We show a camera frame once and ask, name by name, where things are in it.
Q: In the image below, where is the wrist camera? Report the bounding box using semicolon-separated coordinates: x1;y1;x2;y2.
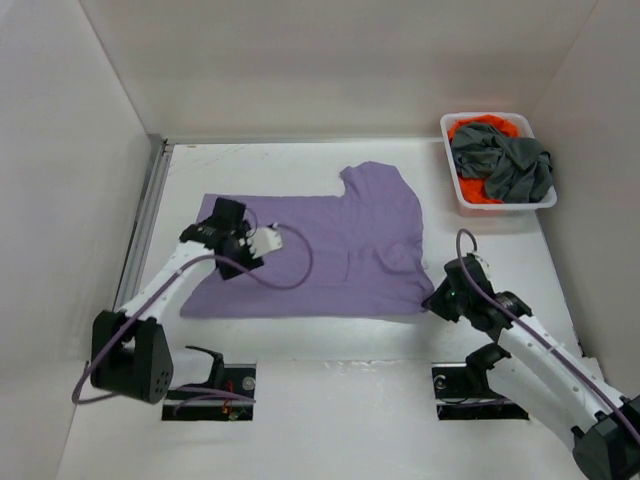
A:
246;226;284;259
473;253;491;272

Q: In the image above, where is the orange t-shirt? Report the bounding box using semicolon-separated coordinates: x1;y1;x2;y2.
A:
447;114;519;204

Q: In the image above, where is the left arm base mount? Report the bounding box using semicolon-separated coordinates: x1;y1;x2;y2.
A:
161;346;257;422

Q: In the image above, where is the aluminium rail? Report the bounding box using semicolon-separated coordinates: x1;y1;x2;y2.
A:
95;134;172;320

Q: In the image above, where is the grey t-shirt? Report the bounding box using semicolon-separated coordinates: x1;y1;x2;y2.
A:
450;123;553;203

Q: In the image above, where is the purple t-shirt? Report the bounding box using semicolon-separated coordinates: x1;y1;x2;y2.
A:
181;162;434;319

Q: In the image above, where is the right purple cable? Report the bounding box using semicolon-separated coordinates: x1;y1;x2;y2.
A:
456;228;640;446

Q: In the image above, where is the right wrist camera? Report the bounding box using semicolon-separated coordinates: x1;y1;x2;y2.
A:
473;253;491;272

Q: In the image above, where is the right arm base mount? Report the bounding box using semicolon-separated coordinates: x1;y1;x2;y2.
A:
431;363;529;421

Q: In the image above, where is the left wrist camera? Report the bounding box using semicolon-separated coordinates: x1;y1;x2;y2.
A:
246;226;284;259

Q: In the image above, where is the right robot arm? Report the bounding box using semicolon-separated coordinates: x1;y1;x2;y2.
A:
424;254;639;479

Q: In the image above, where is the white plastic laundry basket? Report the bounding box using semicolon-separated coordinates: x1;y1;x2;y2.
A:
440;112;557;217

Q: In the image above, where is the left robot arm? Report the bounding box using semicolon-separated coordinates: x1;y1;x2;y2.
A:
82;197;262;404

